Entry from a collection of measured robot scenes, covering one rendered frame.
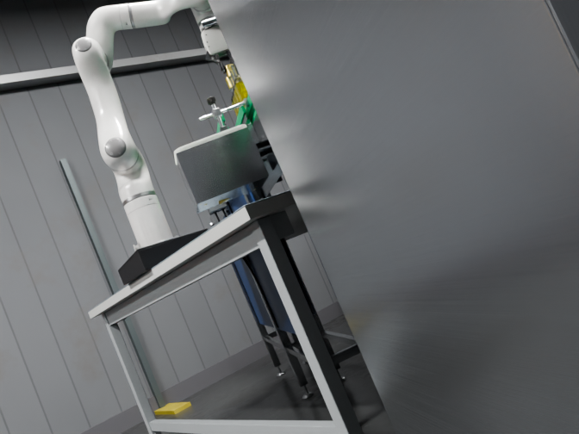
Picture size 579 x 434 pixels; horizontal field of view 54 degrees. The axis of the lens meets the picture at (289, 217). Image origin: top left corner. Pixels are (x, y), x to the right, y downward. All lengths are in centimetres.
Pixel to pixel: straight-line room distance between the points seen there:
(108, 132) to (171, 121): 281
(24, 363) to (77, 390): 38
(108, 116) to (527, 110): 186
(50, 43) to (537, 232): 465
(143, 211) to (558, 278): 171
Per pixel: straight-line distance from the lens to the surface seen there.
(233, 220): 134
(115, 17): 230
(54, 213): 435
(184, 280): 180
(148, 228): 200
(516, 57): 37
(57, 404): 416
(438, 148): 47
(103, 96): 217
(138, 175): 213
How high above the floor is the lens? 59
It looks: 4 degrees up
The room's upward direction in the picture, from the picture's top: 23 degrees counter-clockwise
